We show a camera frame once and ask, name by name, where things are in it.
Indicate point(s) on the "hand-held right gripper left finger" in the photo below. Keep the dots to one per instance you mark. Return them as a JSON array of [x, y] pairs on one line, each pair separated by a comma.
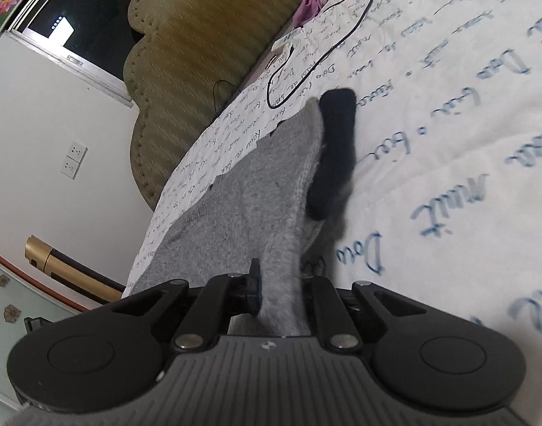
[[255, 295]]

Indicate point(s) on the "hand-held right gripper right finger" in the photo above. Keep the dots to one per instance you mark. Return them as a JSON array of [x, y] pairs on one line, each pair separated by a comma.
[[324, 304]]

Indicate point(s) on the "grey sweater with navy sleeves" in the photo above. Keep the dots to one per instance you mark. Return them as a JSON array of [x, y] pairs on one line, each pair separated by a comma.
[[253, 204]]

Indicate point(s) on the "gold and black tube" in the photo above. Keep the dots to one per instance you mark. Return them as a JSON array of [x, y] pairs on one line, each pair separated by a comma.
[[66, 266]]

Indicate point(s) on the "white quilt with script print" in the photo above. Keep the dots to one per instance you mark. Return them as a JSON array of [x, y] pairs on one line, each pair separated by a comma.
[[430, 120]]

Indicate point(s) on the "pale flower patterned panel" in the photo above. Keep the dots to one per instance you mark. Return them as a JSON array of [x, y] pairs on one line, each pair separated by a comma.
[[9, 301]]

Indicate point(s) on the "olive upholstered headboard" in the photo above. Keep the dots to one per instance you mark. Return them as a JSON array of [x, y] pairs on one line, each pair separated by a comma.
[[195, 31]]

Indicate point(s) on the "purple cloth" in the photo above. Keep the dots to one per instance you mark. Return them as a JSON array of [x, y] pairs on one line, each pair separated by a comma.
[[313, 2]]

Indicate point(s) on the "white wall socket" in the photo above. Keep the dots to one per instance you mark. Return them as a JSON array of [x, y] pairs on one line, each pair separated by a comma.
[[79, 153], [70, 167]]

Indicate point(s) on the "dark window with white frame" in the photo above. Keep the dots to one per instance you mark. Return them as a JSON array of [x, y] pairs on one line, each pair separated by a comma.
[[84, 13]]

